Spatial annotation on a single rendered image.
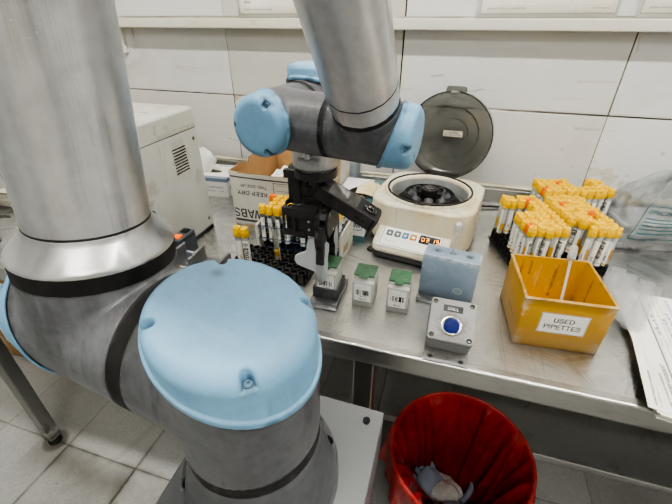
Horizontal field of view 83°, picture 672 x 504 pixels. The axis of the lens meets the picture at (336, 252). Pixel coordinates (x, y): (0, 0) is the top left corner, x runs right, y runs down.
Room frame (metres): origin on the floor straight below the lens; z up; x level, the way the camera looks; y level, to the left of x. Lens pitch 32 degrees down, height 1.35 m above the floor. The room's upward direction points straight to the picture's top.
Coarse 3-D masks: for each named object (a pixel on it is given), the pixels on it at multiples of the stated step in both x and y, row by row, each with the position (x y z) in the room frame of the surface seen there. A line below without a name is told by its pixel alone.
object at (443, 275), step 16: (432, 256) 0.58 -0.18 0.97; (448, 256) 0.58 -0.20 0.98; (464, 256) 0.58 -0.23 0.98; (480, 256) 0.58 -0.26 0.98; (432, 272) 0.58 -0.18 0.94; (448, 272) 0.57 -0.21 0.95; (464, 272) 0.56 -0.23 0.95; (432, 288) 0.58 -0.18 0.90; (448, 288) 0.57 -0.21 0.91; (464, 288) 0.56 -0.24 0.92
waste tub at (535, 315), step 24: (528, 264) 0.58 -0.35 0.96; (552, 264) 0.57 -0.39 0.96; (576, 264) 0.56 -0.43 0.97; (504, 288) 0.57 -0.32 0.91; (528, 288) 0.58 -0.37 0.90; (552, 288) 0.57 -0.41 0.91; (576, 288) 0.56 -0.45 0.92; (600, 288) 0.49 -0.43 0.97; (504, 312) 0.54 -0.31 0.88; (528, 312) 0.46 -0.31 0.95; (552, 312) 0.45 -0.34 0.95; (576, 312) 0.45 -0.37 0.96; (600, 312) 0.44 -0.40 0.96; (528, 336) 0.46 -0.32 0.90; (552, 336) 0.45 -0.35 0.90; (576, 336) 0.44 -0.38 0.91; (600, 336) 0.44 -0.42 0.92
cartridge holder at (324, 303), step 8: (344, 280) 0.61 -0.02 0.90; (320, 288) 0.57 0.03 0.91; (328, 288) 0.57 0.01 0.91; (344, 288) 0.60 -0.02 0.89; (312, 296) 0.57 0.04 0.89; (320, 296) 0.57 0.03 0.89; (328, 296) 0.56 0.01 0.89; (336, 296) 0.56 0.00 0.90; (312, 304) 0.55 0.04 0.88; (320, 304) 0.55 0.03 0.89; (328, 304) 0.55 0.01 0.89; (336, 304) 0.55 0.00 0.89
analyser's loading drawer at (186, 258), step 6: (180, 246) 0.66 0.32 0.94; (204, 246) 0.66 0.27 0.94; (180, 252) 0.66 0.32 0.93; (186, 252) 0.68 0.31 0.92; (192, 252) 0.67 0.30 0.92; (198, 252) 0.64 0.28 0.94; (204, 252) 0.66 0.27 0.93; (228, 252) 0.66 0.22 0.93; (180, 258) 0.66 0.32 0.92; (186, 258) 0.66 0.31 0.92; (192, 258) 0.62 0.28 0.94; (198, 258) 0.64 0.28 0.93; (204, 258) 0.66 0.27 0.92; (210, 258) 0.66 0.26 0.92; (216, 258) 0.66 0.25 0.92; (222, 258) 0.63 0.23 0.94; (228, 258) 0.65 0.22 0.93; (180, 264) 0.64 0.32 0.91; (186, 264) 0.64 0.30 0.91; (192, 264) 0.62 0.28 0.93
